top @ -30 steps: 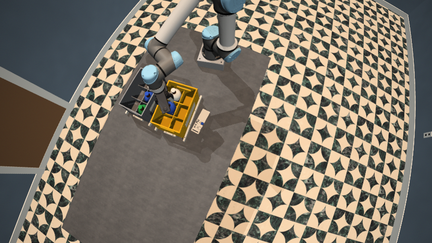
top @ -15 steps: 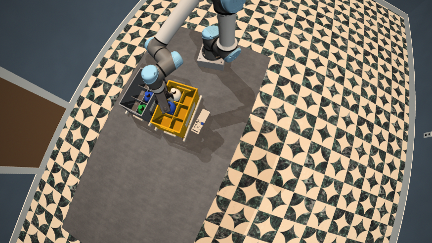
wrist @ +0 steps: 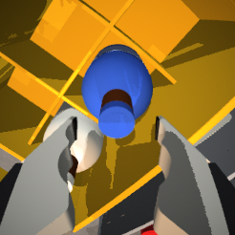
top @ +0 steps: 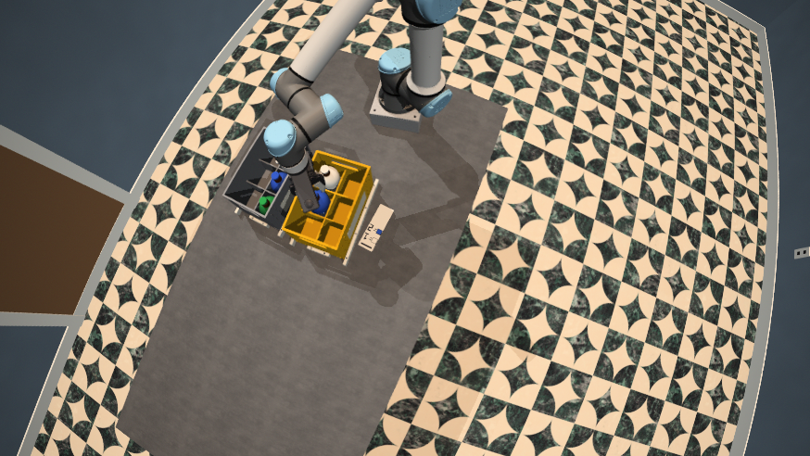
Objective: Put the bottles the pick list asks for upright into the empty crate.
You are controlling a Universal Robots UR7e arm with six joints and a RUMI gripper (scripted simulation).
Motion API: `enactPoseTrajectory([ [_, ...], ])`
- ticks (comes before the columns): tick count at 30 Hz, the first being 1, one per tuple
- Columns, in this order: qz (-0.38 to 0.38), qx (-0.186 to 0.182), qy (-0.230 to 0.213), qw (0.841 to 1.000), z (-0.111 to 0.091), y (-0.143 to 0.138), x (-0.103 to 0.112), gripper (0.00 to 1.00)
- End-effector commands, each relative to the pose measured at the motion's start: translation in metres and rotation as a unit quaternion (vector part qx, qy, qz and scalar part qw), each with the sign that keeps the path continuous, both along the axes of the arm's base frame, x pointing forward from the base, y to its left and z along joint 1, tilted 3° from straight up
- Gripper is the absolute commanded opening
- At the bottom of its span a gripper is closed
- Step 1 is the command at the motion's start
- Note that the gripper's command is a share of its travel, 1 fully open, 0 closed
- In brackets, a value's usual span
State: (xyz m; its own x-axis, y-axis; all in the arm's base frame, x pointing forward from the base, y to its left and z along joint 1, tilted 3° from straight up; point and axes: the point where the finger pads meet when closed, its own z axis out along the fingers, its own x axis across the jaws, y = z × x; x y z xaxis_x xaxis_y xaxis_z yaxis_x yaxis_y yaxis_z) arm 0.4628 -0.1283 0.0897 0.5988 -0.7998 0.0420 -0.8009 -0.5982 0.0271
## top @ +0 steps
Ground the green bottle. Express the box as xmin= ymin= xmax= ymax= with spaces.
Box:
xmin=259 ymin=196 xmax=274 ymax=216

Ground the cream paper strip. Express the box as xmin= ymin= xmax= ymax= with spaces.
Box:
xmin=359 ymin=204 xmax=393 ymax=251

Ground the blue bottle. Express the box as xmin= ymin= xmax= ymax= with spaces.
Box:
xmin=271 ymin=171 xmax=287 ymax=194
xmin=313 ymin=190 xmax=331 ymax=217

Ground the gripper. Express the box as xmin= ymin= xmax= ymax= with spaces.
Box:
xmin=287 ymin=151 xmax=325 ymax=196

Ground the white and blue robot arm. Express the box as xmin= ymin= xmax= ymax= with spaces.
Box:
xmin=264 ymin=0 xmax=462 ymax=213

